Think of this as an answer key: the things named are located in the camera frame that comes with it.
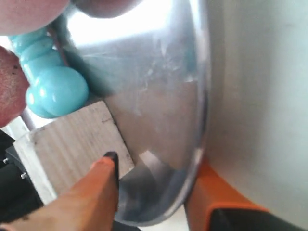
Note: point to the red toy apple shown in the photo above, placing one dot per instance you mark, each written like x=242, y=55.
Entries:
x=13, y=86

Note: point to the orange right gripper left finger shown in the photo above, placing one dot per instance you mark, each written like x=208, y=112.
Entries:
x=90, y=205

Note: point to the light wooden block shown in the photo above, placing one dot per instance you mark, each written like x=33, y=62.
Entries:
x=60, y=153

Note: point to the turquoise toy bone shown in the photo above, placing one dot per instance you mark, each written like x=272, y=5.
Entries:
x=55, y=89

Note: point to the round silver metal plate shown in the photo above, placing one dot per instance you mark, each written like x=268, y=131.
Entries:
x=151, y=66

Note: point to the pink toy peach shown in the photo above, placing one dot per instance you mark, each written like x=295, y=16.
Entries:
x=22, y=16

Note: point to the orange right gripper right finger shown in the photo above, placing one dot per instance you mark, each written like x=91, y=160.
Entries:
x=232, y=194

